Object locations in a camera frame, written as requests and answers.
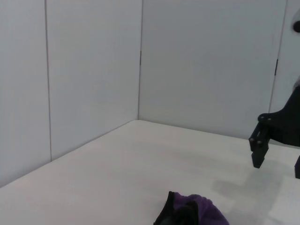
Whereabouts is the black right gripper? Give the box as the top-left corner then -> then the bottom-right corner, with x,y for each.
248,88 -> 300,179

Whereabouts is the purple blue rag black edge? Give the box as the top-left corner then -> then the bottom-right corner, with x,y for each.
153,191 -> 230,225

